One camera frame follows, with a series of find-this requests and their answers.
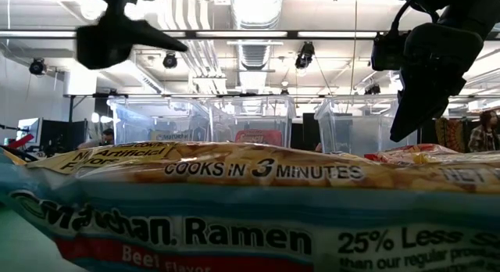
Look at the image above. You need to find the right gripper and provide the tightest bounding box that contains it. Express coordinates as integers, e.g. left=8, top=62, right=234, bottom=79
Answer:
left=389, top=21, right=485, bottom=144

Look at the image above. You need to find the red spicy noodle packet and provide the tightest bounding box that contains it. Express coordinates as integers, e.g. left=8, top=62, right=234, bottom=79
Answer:
left=234, top=128, right=284, bottom=149
left=364, top=150, right=417, bottom=164

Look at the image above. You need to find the clear plastic bin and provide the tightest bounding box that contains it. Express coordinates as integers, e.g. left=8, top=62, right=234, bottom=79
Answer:
left=209, top=95, right=297, bottom=148
left=314, top=96, right=419, bottom=156
left=107, top=96, right=214, bottom=146

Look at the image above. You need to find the person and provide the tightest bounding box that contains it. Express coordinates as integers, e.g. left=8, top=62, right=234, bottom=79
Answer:
left=77, top=127, right=117, bottom=150
left=467, top=109, right=500, bottom=154

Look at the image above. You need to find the black partition panel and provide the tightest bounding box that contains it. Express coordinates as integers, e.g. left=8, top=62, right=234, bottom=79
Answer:
left=302, top=113, right=322, bottom=151

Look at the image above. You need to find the black computer monitor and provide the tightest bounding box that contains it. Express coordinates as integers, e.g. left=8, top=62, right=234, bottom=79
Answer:
left=40, top=118, right=89, bottom=150

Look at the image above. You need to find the white computer monitor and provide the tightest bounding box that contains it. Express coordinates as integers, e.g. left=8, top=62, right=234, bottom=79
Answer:
left=16, top=116, right=43, bottom=143

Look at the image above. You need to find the red bar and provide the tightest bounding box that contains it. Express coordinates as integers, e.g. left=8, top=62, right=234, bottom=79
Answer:
left=6, top=133, right=35, bottom=150

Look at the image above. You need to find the patterned wall tapestry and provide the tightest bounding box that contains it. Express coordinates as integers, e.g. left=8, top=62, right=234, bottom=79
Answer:
left=434, top=116, right=468, bottom=152

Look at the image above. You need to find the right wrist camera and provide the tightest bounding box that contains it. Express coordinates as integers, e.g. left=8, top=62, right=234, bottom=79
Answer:
left=370, top=29, right=409, bottom=73

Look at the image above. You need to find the black horizontal frame bar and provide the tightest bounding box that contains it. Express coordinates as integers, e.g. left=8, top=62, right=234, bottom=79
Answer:
left=63, top=92, right=500, bottom=100

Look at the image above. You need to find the silver ceiling duct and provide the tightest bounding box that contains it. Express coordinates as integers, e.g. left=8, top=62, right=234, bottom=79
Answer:
left=229, top=0, right=285, bottom=94

